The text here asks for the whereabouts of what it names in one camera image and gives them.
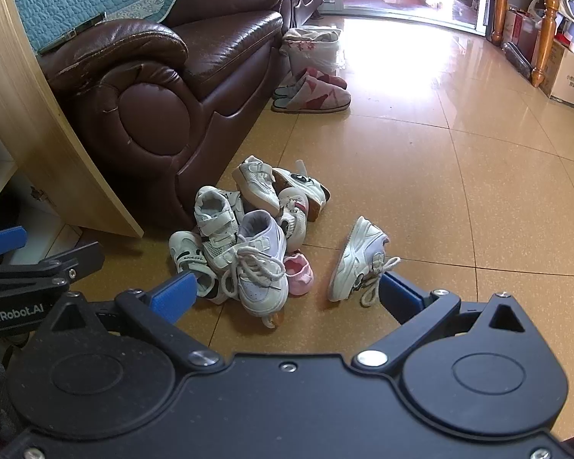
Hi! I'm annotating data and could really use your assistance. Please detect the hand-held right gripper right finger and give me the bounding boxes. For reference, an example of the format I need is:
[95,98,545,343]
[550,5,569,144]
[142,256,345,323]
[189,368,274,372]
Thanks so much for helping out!
[353,272,532,371]

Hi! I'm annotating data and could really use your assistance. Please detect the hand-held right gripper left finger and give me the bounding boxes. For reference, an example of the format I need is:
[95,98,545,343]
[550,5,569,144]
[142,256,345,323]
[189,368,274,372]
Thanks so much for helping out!
[43,270,223,369]

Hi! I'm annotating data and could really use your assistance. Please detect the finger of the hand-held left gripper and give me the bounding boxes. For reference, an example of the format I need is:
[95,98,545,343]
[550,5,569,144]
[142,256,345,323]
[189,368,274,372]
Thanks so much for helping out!
[0,242,106,297]
[0,228,28,263]

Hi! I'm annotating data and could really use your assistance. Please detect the white shoe black trim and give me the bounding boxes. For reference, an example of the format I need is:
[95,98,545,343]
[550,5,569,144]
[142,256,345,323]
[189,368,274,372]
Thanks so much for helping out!
[168,231,230,304]

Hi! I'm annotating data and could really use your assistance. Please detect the white lace-up sneaker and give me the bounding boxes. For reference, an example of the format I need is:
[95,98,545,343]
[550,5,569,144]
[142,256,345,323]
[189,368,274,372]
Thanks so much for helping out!
[221,209,289,317]
[328,216,401,308]

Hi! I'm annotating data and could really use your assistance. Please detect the white velcro shoe tan sole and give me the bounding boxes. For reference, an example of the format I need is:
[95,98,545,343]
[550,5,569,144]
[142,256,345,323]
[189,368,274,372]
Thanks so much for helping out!
[233,155,283,216]
[194,186,246,271]

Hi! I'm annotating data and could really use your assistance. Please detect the pink shoe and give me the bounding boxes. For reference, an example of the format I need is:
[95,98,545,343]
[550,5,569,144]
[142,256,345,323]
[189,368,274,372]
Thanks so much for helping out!
[282,254,315,296]

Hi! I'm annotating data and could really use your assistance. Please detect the white knit shoe striped strap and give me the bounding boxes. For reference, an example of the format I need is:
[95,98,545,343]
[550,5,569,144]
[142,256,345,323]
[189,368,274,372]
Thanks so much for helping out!
[277,187,311,254]

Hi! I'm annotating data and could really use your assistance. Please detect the white shoe black round emblem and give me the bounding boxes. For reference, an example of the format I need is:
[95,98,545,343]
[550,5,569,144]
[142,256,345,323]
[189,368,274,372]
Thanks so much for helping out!
[271,160,331,223]

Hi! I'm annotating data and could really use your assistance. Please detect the wooden cabinet door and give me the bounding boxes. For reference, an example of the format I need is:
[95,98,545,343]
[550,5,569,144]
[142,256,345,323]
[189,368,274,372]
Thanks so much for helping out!
[0,0,144,239]

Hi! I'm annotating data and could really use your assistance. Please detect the pink and red slipper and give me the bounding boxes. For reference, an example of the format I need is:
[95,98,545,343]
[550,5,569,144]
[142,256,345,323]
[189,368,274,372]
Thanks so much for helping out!
[274,68,349,99]
[272,76,352,114]

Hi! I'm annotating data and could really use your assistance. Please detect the gold-edged phone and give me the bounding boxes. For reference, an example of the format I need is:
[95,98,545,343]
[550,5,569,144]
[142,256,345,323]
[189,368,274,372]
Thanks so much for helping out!
[37,12,108,57]

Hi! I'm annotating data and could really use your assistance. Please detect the floral plastic bag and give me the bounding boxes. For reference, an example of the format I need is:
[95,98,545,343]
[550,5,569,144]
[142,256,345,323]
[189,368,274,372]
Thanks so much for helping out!
[280,25,347,77]

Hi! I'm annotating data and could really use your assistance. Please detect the dark oblong object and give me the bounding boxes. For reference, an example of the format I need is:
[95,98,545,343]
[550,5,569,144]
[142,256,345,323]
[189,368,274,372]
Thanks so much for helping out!
[502,42,533,80]

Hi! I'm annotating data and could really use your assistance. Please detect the cardboard box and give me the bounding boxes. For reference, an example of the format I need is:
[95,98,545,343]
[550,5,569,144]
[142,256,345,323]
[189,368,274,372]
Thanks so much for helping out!
[540,38,574,116]

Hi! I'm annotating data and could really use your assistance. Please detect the red box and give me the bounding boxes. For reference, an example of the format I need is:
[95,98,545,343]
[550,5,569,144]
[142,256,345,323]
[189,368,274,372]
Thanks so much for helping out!
[502,5,539,65]

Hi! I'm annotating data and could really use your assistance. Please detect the wooden table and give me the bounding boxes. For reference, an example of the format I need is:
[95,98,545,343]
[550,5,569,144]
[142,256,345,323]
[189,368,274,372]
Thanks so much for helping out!
[490,0,574,88]

